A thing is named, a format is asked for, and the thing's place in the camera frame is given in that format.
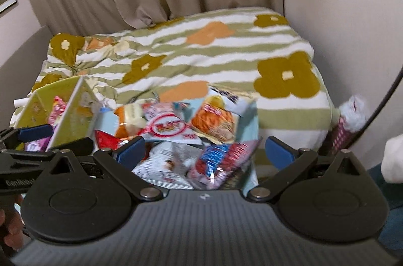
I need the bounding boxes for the person's teal pants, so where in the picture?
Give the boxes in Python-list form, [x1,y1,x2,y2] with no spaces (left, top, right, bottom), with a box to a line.
[367,165,403,251]

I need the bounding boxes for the orange and cream snack packet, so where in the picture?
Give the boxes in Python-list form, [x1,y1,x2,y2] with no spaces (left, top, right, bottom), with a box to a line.
[113,102,149,139]

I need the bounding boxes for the pile of assorted snack packets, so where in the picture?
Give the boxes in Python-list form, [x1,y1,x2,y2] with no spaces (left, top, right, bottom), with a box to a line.
[94,96,262,191]

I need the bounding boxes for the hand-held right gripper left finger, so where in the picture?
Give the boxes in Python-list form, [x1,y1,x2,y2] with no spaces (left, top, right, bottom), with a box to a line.
[41,136,163,201]

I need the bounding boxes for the purple snack packet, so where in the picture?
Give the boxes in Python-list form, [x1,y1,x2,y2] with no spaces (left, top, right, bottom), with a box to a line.
[23,137,53,153]

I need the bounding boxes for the grey bed headboard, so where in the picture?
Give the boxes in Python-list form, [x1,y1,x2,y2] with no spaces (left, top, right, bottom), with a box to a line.
[0,25,53,128]

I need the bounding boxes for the yellow-green cardboard box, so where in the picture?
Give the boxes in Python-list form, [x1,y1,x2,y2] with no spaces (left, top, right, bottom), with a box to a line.
[14,75,102,154]

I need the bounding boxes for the white plastic bag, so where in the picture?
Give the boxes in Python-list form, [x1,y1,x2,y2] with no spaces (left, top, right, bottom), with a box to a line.
[341,95,368,133]

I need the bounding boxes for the white packet with red circle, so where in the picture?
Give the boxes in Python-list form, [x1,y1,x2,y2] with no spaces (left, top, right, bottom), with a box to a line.
[139,101,203,146]

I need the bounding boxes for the pink snack packet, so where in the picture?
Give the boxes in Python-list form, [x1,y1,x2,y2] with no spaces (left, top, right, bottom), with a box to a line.
[47,95,69,128]

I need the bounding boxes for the pink checkered bag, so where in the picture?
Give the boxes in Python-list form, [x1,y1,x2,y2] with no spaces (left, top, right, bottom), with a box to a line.
[324,115,357,154]

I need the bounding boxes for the white snack packet red print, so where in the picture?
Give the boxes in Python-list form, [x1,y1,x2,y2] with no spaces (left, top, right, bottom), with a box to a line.
[132,142,206,190]

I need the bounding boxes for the person's white garment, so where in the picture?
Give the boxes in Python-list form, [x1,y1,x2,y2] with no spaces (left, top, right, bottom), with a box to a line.
[381,134,403,184]

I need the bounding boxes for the red and blue foil packet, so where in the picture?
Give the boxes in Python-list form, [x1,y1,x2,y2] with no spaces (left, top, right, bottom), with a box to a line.
[187,140,262,190]

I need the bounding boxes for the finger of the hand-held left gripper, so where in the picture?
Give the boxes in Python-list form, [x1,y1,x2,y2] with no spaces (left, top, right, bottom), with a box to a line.
[47,137,94,157]
[0,124,55,148]

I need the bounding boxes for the black cable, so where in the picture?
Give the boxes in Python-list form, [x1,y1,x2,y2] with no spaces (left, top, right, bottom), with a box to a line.
[343,65,403,153]

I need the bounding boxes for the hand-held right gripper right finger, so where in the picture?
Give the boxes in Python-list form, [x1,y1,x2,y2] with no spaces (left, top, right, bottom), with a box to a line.
[247,136,367,202]

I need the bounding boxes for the striped floral blanket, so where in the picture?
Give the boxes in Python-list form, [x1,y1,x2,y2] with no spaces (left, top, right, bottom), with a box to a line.
[9,6,334,166]

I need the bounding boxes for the person's left hand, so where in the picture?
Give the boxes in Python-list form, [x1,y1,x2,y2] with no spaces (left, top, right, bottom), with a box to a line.
[0,195,25,252]

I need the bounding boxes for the orange chips packet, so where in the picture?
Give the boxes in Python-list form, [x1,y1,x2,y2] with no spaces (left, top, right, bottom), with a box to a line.
[189,87,257,144]

